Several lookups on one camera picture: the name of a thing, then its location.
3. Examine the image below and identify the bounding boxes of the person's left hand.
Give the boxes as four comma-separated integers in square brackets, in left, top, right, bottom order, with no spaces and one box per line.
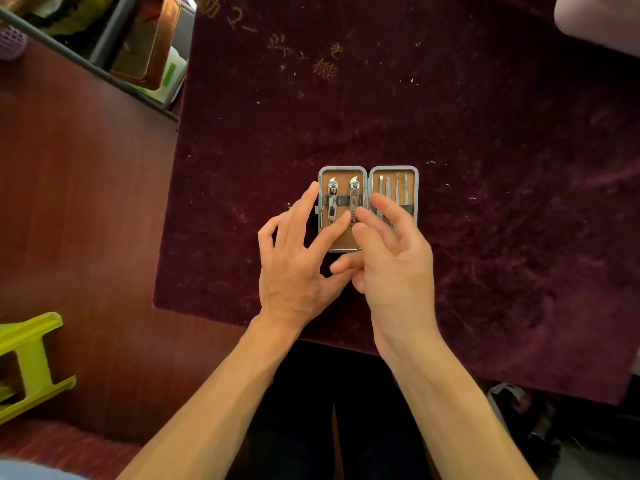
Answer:
[257,181,359,330]

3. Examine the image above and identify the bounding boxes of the person's right hand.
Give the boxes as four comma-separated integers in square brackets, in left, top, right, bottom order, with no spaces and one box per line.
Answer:
[329,193,444,361]

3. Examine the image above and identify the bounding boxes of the grey manicure case tan lining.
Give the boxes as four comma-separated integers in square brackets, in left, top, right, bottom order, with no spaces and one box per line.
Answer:
[316,166,420,254]

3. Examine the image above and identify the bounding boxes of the silver nail clipper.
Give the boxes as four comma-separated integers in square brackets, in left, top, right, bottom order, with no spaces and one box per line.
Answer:
[327,177,340,225]
[348,176,361,226]

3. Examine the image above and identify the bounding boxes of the person's right forearm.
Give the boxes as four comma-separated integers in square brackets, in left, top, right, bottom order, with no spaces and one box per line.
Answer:
[375,332,539,480]

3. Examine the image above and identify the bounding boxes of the person's left forearm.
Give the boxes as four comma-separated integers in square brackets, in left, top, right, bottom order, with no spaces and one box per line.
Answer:
[116,315,303,480]

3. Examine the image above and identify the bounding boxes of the dark red velvet cloth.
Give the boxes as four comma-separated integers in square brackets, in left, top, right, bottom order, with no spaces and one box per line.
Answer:
[152,0,640,406]

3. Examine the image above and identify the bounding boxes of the person's black trousers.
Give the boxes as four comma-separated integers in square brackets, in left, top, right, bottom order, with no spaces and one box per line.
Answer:
[244,340,442,480]

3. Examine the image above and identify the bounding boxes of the white container green label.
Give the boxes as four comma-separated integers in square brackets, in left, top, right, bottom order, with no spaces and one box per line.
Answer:
[132,45,189,108]

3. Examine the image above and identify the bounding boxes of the grey bag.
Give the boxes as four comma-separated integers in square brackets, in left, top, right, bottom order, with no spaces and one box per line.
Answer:
[487,382,562,466]

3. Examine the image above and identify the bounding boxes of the brown cardboard box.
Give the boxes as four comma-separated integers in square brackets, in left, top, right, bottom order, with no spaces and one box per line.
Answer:
[109,0,184,91]

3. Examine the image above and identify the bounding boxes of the lime green plastic stool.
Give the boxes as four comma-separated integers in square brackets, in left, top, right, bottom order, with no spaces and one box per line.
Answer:
[0,312,77,426]

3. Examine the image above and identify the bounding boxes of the red woven rug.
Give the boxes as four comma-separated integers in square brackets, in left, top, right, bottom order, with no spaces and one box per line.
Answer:
[0,419,144,480]

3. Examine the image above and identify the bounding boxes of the yellow green bag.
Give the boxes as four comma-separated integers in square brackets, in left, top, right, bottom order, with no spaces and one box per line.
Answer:
[25,0,117,38]

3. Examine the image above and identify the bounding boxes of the pale pink cushion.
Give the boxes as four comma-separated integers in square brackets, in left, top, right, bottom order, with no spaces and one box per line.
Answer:
[554,0,640,58]

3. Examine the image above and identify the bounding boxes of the purple plastic basket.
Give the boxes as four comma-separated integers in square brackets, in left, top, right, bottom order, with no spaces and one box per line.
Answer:
[0,25,29,62]

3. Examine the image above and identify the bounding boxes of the light blue cloth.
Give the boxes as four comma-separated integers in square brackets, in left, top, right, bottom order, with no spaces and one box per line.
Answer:
[0,459,89,480]

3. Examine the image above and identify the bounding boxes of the grey metal rack frame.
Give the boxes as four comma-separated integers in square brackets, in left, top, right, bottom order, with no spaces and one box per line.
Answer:
[0,0,180,123]

